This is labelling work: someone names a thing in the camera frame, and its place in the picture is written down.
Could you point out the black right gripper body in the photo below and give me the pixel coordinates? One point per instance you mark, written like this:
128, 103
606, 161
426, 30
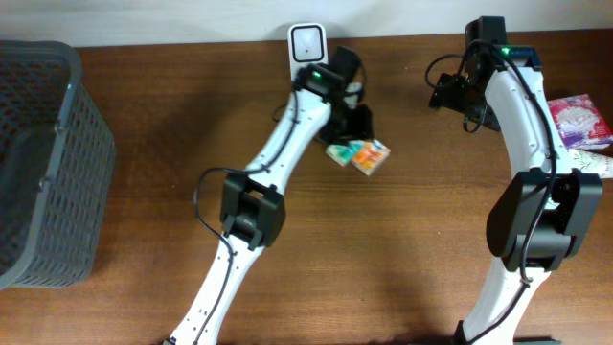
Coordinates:
455, 97

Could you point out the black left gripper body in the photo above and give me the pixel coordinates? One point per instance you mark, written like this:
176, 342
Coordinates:
342, 117

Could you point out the green Kleenex tissue pack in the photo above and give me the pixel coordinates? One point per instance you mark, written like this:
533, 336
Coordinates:
342, 154

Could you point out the orange Kleenex tissue pack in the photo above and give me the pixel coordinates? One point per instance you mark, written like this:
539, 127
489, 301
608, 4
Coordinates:
370, 156

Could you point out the red purple tissue pack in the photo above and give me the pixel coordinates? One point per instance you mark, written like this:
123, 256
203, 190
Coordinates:
580, 124

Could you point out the white leaf-pattern tissue pack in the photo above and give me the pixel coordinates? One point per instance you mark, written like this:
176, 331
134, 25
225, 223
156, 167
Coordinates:
590, 162

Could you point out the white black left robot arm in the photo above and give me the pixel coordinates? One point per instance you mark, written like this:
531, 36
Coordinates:
325, 104

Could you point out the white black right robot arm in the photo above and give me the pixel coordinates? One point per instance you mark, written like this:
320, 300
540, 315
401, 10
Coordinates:
544, 214

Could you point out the white black barcode scanner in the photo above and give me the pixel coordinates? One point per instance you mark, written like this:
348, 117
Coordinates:
307, 43

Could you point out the dark grey plastic basket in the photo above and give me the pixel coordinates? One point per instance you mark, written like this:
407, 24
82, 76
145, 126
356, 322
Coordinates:
57, 160

